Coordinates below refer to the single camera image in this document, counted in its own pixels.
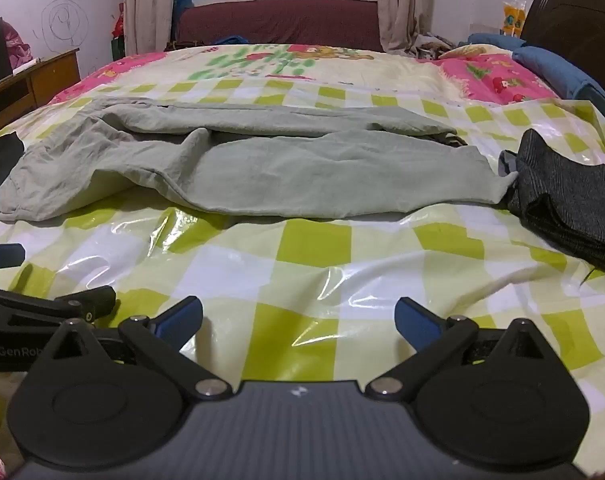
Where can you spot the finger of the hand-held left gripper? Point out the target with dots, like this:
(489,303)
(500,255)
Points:
(82,302)
(2,256)

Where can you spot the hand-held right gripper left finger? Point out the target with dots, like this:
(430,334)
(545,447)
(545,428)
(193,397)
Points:
(180,321)

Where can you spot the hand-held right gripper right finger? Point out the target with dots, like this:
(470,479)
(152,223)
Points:
(417,325)

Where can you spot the grey-green pants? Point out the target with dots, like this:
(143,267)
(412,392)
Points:
(282,175)

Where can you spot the black cloth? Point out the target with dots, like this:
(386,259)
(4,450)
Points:
(0,165)

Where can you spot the green checkered plastic sheet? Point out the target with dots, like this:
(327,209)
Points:
(307,260)

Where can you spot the wooden desk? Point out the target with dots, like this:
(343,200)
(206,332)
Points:
(52,77)

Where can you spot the small white object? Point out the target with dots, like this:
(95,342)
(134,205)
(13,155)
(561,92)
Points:
(27,66)

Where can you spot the dark grey striped cloth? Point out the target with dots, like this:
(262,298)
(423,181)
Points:
(562,195)

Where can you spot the pink patterned cloth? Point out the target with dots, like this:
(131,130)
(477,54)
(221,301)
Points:
(15,50)

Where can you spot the green and red bag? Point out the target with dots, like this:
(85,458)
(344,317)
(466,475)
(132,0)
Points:
(118,40)

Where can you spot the pink printed bedsheet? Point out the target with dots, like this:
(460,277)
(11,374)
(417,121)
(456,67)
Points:
(357,67)

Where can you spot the pile of patterned clothes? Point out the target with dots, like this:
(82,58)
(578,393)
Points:
(432,47)

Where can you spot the small blue cloth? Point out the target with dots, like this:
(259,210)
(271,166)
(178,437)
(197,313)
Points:
(231,40)

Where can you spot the beige curtain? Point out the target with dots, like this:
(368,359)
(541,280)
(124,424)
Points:
(402,5)
(147,5)

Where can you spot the blue pillow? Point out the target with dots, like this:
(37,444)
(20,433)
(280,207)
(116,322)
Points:
(562,72)

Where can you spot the blue plastic bag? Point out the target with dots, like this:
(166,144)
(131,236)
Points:
(182,2)

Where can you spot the maroon covered bench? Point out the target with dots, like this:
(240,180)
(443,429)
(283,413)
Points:
(282,20)

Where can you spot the orange yellow packet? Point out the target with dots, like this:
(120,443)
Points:
(512,15)

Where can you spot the dark wooden headboard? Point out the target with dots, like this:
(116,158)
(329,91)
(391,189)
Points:
(582,25)

